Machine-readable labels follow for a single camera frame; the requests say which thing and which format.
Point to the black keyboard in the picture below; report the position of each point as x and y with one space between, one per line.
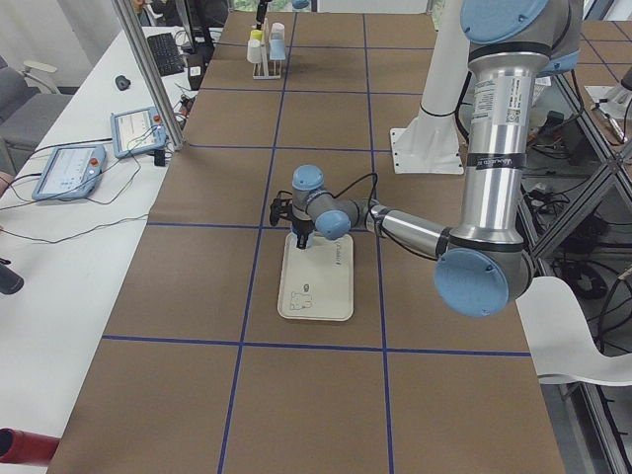
166 54

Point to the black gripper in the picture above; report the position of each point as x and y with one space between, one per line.
261 14
300 228

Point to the red cylinder bottle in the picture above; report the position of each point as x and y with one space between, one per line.
25 448

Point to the blue teach pendant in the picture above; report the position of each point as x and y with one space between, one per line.
137 132
71 172

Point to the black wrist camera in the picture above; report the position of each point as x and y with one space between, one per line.
281 208

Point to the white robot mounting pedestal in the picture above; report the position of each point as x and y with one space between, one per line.
430 143

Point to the cream plastic tray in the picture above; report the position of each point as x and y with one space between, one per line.
317 283

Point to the pink plastic cup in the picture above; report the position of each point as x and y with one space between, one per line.
277 31

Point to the far blue teach pendant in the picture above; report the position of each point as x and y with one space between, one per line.
137 132

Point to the pale green plastic cup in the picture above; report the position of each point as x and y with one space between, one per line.
254 51

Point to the white wire cup rack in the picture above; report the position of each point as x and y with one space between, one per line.
267 69

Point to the grey office chair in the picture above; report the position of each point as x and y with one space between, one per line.
27 113

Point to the near blue teach pendant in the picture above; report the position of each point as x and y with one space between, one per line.
71 172

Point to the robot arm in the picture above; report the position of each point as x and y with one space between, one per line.
298 4
473 121

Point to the black computer mouse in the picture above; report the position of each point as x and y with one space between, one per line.
122 82

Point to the aluminium frame post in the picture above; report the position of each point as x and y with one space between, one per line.
148 69

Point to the light blue plastic cup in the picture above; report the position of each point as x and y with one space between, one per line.
277 50

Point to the white plastic chair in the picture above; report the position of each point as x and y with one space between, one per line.
560 341

